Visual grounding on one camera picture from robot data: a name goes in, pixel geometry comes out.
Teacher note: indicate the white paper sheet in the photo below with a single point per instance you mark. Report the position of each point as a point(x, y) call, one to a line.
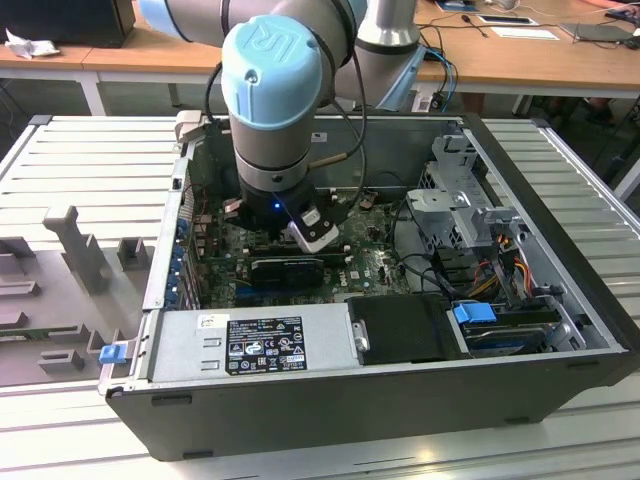
point(525, 33)

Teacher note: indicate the blue release latch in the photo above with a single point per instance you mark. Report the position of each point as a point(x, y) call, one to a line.
point(112, 354)

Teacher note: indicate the blue booklet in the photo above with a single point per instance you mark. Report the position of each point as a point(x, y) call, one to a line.
point(457, 5)

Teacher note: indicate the metal drive cage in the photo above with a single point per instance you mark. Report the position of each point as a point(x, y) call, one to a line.
point(440, 210)

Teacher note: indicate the hard disk in blue carrier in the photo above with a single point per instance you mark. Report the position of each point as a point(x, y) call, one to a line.
point(472, 315)

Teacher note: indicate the dark grey laptop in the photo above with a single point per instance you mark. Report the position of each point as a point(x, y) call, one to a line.
point(600, 32)

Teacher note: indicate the black fan shroud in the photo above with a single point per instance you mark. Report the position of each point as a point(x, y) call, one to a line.
point(400, 330)

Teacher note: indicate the grey case latch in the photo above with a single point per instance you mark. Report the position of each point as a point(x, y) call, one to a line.
point(189, 125)

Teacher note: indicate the white labelled box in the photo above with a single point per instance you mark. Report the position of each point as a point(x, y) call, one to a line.
point(424, 102)

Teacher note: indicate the grey power supply unit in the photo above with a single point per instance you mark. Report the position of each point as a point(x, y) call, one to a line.
point(175, 350)

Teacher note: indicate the green RAM stick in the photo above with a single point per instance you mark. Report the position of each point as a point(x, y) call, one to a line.
point(25, 334)

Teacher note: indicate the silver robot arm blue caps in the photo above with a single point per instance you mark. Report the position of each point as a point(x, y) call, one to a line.
point(270, 75)

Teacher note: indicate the black coin battery holder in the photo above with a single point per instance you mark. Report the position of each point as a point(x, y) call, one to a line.
point(369, 200)

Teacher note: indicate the black graphics card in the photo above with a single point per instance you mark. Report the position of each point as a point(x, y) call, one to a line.
point(285, 275)

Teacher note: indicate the blue expansion slot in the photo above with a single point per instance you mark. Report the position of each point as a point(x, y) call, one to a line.
point(245, 291)

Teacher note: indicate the crumpled white paper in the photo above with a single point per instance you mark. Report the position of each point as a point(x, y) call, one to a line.
point(30, 47)

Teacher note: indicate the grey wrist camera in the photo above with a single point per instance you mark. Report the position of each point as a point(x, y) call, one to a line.
point(232, 210)

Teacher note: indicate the black computer box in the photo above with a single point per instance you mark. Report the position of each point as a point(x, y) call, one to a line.
point(65, 20)

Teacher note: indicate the black open PC case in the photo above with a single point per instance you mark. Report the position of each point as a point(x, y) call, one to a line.
point(300, 420)

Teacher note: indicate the wooden desk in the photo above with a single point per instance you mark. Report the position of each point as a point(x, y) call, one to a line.
point(150, 55)
point(65, 55)

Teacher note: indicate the green motherboard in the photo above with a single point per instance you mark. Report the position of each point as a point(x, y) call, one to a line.
point(360, 270)

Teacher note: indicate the grey parts rack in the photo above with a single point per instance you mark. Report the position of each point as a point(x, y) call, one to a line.
point(50, 300)

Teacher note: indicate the black RAM slot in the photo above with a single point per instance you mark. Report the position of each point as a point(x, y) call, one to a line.
point(280, 256)
point(257, 246)

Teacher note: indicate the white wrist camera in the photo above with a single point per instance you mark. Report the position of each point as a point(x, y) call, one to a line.
point(315, 240)

